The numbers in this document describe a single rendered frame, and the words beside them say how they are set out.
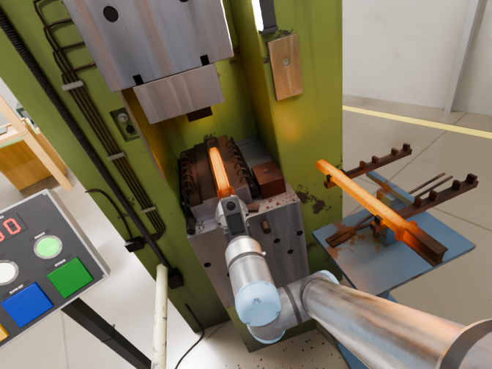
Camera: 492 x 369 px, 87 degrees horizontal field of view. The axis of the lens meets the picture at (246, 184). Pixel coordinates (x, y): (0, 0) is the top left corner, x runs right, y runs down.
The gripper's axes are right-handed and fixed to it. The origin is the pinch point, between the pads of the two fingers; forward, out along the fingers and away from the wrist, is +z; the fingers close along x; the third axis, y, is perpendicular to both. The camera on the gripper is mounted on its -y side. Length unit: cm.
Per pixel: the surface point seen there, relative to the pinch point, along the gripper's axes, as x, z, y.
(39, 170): -246, 308, 88
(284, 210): 16.3, -3.0, 10.6
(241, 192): 4.8, 3.1, 2.5
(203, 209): -8.5, 3.0, 4.6
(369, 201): 35.3, -18.7, 1.9
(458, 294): 97, -12, 100
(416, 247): 37, -34, 4
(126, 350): -56, -7, 51
